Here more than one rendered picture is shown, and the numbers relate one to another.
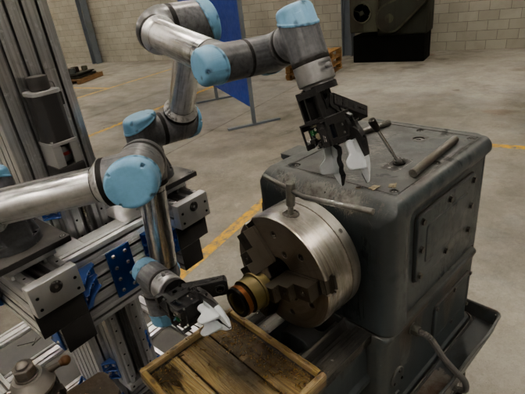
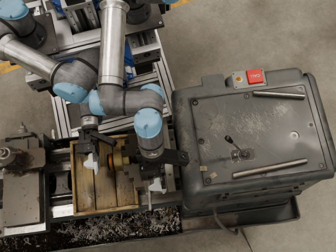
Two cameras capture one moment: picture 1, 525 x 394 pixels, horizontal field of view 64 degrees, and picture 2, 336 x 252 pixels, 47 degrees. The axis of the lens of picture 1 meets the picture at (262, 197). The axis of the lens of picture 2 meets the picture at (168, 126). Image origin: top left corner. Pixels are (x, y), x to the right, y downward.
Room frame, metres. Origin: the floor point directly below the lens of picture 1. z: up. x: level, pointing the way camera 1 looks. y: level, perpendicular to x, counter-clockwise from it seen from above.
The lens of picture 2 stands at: (0.59, -0.38, 2.67)
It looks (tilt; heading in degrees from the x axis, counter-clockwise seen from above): 71 degrees down; 37
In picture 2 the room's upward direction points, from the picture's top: 5 degrees counter-clockwise
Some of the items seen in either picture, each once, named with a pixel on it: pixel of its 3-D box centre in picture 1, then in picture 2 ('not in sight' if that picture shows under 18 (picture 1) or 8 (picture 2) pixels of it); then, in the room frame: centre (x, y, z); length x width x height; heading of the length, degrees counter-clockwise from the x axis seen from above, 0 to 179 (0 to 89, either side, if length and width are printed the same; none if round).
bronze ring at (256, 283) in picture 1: (251, 293); (119, 161); (0.80, 0.06, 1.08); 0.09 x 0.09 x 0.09; 40
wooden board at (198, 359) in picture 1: (230, 377); (103, 174); (0.73, 0.13, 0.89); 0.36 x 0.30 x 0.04; 40
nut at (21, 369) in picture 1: (23, 369); (2, 152); (0.56, 0.46, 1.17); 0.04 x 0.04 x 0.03
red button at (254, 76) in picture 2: not in sight; (254, 76); (1.35, -0.26, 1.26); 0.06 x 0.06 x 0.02; 40
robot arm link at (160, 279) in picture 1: (168, 286); (89, 123); (0.86, 0.27, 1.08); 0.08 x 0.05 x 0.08; 130
